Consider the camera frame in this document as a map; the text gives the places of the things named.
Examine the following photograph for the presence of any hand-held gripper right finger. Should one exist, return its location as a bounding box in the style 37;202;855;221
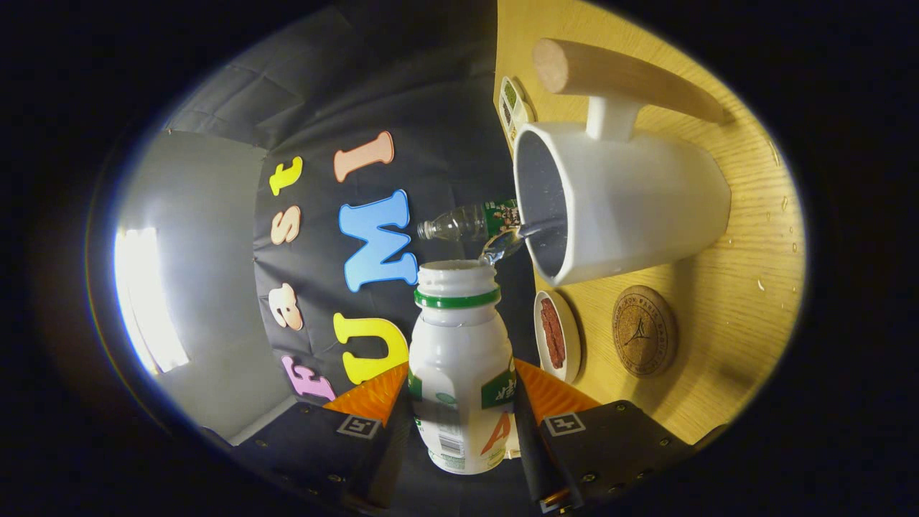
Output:
511;358;694;513

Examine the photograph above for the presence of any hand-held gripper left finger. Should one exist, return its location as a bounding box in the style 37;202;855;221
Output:
233;361;411;512

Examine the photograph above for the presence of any white juice bottle green collar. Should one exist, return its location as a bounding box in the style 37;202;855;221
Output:
408;260;519;475

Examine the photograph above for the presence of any round cork coaster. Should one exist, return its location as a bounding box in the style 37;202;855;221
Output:
612;285;678;378

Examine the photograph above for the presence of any white cup wooden handle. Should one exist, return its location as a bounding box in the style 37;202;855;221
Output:
513;37;733;287

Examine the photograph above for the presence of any clear plastic water bottle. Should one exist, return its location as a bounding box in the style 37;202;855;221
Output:
417;199;523;245

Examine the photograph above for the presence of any red meat strip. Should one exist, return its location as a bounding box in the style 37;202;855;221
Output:
540;298;566;371

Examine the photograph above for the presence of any white round plate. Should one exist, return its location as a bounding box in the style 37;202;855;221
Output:
533;290;582;384

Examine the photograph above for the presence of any wooden table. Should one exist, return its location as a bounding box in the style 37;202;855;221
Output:
493;0;806;446

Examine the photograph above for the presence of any white divided dish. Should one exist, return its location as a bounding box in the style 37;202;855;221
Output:
498;76;536;144

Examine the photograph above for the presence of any black backdrop cloth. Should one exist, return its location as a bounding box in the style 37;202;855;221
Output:
165;0;539;517

